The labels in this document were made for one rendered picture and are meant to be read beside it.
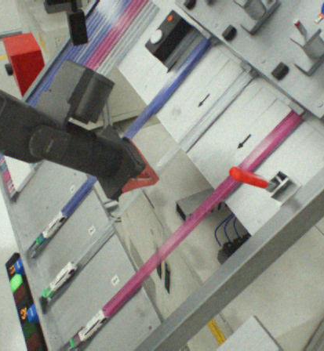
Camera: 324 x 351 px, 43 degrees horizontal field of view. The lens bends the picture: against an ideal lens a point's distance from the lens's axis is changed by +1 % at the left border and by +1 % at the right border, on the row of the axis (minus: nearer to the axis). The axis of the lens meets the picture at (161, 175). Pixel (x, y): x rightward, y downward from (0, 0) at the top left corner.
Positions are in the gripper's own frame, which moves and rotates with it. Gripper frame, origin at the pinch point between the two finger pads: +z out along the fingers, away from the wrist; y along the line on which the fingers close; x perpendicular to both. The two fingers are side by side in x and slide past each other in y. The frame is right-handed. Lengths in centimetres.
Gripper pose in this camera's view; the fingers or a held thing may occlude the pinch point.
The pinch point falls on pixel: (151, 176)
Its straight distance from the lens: 64.9
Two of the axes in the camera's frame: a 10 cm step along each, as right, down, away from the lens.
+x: -6.2, 7.2, 3.0
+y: -4.4, -6.4, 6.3
